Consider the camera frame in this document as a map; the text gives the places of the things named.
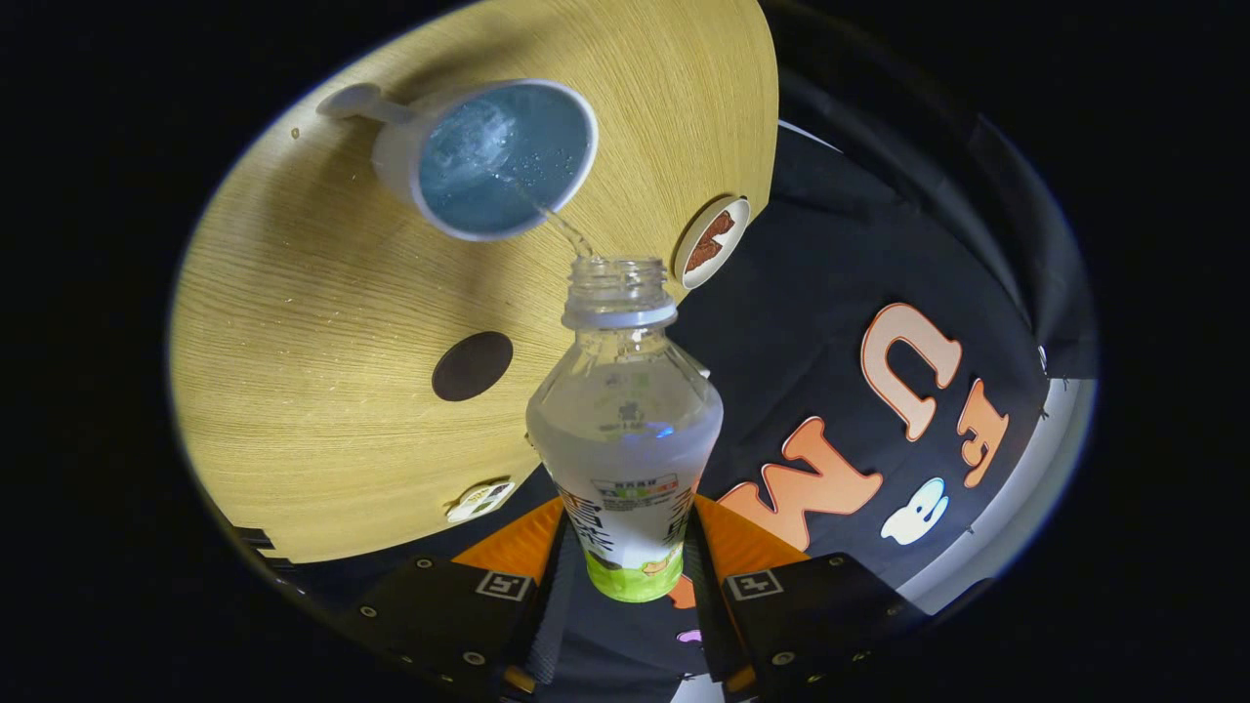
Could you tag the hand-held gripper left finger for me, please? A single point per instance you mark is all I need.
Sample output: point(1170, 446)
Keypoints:
point(554, 598)

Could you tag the red-brown meat piece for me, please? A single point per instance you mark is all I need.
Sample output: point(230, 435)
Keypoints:
point(721, 227)
point(701, 256)

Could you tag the white divided dish with beans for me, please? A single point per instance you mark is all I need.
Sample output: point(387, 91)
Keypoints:
point(479, 500)

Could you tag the dark brown round coaster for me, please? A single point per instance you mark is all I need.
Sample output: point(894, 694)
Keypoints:
point(473, 366)

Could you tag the wooden table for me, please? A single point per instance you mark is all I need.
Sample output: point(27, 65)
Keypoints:
point(322, 322)

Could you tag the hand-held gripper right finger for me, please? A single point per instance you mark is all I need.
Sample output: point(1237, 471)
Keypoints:
point(708, 598)

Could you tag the small beige round plate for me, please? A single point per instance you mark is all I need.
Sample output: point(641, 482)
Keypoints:
point(732, 256)

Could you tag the clear juice bottle green base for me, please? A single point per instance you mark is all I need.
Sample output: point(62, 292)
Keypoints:
point(625, 439)

